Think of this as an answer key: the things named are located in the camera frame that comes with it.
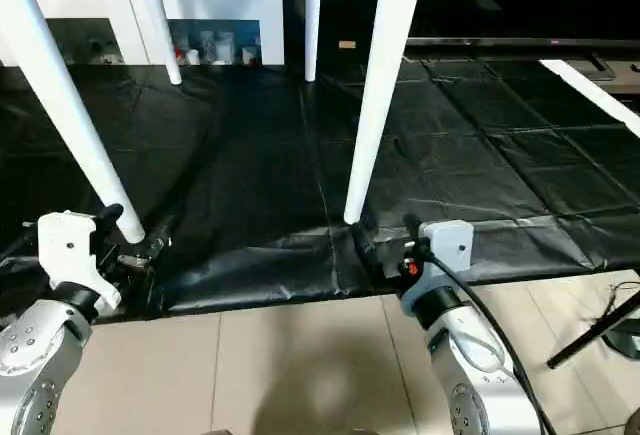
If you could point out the tan label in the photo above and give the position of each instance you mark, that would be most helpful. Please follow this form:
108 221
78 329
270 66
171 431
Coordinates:
347 45

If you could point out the red bottle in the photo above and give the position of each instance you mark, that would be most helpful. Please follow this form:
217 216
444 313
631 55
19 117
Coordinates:
181 55

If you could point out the white plastic table leg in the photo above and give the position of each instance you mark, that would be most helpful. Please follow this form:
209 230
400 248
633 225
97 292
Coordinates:
385 85
160 15
60 105
312 15

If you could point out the black work mat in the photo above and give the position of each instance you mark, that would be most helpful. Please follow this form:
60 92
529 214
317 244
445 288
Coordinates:
250 155

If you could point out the white glass door cabinet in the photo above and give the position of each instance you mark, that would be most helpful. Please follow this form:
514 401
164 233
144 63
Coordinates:
100 5

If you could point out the white bottle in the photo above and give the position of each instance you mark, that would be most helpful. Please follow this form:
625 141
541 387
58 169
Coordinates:
222 47

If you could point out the black stand foot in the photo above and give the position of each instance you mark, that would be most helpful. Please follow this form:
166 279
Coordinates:
595 330

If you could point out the white cup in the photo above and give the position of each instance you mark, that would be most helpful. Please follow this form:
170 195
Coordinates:
248 54

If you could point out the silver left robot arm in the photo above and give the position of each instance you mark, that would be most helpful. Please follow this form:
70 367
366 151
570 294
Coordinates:
35 365

